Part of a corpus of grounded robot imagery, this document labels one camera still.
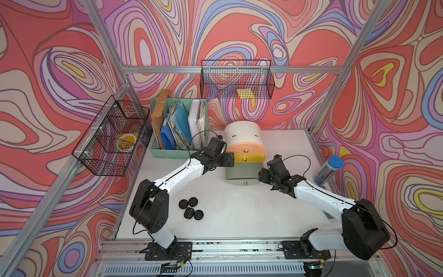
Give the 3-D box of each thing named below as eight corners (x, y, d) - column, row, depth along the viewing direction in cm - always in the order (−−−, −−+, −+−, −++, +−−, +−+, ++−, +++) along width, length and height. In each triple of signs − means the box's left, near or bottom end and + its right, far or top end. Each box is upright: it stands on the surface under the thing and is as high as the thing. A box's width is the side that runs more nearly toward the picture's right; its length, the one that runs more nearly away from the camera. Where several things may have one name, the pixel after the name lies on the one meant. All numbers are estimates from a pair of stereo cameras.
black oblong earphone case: (184, 219, 85) (183, 217, 83) (185, 209, 88) (184, 207, 86) (193, 219, 85) (192, 217, 83) (194, 209, 88) (193, 207, 86)
